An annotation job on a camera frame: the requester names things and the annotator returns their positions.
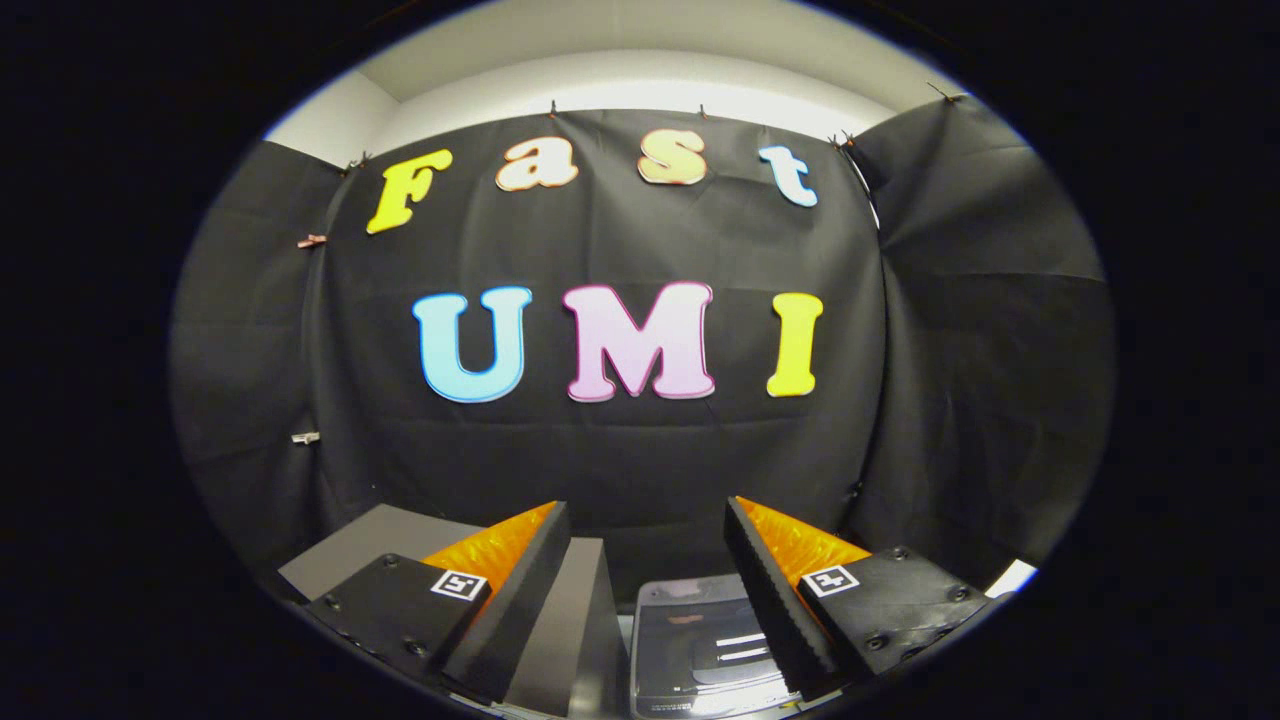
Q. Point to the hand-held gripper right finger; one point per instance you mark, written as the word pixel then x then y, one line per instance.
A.
pixel 770 600

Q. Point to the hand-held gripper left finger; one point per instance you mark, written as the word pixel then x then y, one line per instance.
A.
pixel 520 605

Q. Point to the grey washing machine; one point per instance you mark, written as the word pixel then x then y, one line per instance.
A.
pixel 680 708

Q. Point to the red clip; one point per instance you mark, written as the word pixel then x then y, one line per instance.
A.
pixel 312 241

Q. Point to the row of black clips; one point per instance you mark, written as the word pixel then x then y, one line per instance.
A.
pixel 552 108

